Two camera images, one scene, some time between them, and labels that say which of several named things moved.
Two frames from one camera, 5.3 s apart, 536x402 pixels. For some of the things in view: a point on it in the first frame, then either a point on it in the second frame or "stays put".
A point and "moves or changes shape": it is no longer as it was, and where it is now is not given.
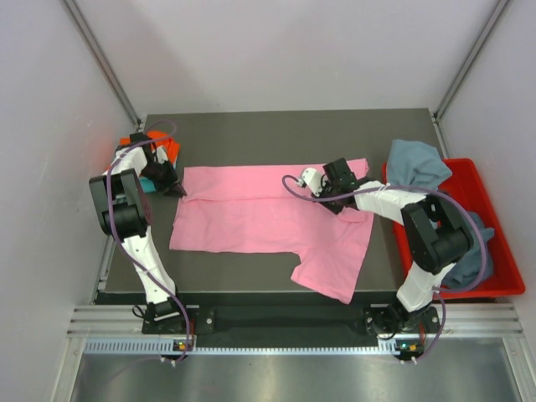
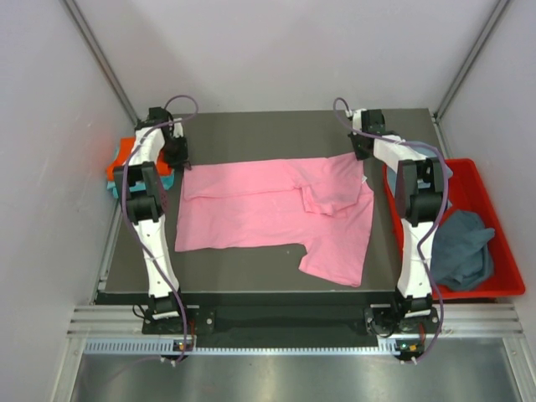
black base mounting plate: x=277 y=316 stays put
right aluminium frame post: x=501 y=8 stays put
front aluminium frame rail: x=481 y=321 stays put
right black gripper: x=337 y=209 → x=360 y=156
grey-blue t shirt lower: x=474 y=268 stays put
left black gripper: x=171 y=186 → x=177 y=161
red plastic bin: x=466 y=190 stays put
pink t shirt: x=253 y=208 moves or changes shape
